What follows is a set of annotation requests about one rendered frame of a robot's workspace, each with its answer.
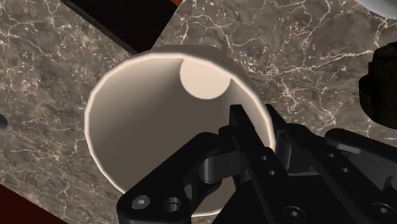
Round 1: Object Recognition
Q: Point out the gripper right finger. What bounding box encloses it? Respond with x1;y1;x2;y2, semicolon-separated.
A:
265;103;397;224

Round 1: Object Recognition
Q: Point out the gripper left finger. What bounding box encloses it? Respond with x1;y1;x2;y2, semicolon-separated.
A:
116;104;291;224

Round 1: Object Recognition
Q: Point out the beige cup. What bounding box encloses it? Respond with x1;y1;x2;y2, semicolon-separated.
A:
83;45;277;218

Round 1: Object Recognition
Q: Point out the dark brown lumpy figure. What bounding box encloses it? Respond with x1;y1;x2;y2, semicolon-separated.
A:
358;41;397;130

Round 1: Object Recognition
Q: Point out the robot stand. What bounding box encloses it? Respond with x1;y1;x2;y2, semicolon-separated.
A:
59;0;184;55

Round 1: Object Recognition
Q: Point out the white round object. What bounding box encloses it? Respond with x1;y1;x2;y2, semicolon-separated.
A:
355;0;397;20

